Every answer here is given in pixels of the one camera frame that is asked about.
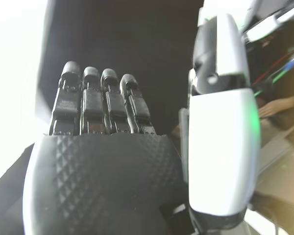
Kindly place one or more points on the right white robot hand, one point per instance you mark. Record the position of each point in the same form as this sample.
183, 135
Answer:
107, 176

